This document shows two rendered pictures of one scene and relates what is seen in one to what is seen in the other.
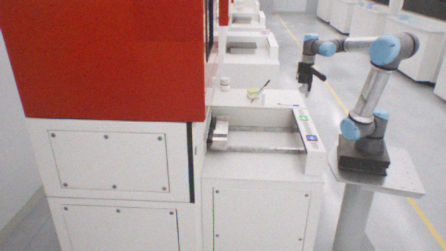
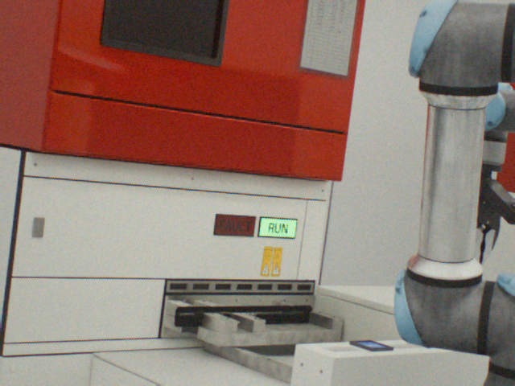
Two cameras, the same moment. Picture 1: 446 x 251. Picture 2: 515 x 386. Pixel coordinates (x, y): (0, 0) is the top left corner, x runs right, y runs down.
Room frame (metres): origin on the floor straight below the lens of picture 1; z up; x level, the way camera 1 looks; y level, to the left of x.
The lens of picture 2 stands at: (0.12, -1.64, 1.30)
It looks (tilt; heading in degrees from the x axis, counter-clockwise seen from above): 3 degrees down; 46
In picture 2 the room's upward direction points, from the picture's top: 7 degrees clockwise
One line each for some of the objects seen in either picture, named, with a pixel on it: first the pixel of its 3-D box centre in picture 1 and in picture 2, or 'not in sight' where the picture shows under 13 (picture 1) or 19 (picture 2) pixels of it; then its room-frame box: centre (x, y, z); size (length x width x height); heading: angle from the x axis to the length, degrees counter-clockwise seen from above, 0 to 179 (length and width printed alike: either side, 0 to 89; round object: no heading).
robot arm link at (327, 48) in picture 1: (326, 48); (494, 110); (1.73, -0.55, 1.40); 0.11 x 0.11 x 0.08; 29
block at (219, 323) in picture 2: (220, 141); (219, 322); (1.64, 0.01, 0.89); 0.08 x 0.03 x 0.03; 87
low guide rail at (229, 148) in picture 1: (253, 149); (282, 371); (1.65, -0.18, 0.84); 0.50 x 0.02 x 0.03; 87
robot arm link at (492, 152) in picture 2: (308, 58); (484, 153); (1.81, -0.48, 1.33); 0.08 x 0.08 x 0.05
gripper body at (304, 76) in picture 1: (305, 72); (475, 194); (1.81, -0.47, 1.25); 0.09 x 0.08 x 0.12; 87
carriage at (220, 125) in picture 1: (221, 133); (272, 334); (1.80, 0.00, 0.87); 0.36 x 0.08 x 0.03; 177
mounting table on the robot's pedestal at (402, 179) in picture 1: (368, 172); not in sight; (1.54, -0.82, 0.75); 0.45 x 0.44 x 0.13; 74
